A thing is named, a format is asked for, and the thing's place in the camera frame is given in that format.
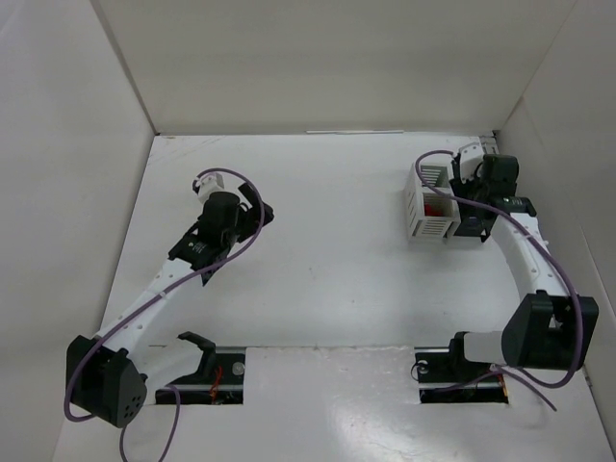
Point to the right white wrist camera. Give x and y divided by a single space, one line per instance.
466 161

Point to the white slatted container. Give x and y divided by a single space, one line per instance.
416 194

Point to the red flower lego piece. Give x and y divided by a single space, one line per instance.
431 210

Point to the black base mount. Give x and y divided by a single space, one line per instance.
445 376
218 377

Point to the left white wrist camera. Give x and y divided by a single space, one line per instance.
205 185

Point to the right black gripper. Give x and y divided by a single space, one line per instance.
471 223

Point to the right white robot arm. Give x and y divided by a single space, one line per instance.
552 327

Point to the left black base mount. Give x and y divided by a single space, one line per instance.
218 377

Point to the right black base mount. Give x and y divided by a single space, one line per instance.
445 376

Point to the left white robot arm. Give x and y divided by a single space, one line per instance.
118 370

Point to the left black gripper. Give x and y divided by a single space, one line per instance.
251 209

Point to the aluminium rail right edge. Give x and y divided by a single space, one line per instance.
495 164

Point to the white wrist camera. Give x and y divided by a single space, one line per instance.
466 161
205 185

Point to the black slatted container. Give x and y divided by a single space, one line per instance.
467 191

